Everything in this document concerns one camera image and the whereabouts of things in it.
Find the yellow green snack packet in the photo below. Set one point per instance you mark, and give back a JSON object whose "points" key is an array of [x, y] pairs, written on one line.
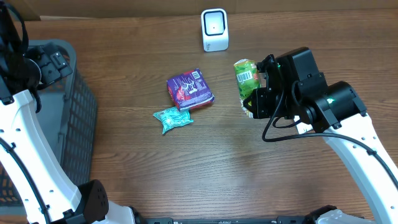
{"points": [[247, 78]]}

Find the mint green wipes packet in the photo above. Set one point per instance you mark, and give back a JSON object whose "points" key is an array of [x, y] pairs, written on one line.
{"points": [[172, 118]]}

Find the white barcode scanner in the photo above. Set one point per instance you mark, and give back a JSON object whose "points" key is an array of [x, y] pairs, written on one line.
{"points": [[215, 33]]}

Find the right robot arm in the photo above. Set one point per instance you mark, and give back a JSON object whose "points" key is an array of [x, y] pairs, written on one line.
{"points": [[296, 88]]}

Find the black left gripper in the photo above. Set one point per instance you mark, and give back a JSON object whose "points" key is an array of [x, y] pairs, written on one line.
{"points": [[51, 74]]}

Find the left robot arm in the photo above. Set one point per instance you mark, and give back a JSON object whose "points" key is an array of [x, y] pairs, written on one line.
{"points": [[47, 194]]}

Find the purple sanitary pad pack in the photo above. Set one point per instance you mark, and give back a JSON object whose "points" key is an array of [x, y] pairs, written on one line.
{"points": [[189, 90]]}

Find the grey plastic mesh basket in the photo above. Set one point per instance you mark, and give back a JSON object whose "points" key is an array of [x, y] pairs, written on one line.
{"points": [[68, 117]]}

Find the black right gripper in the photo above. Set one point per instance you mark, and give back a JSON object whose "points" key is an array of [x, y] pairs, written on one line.
{"points": [[257, 103]]}

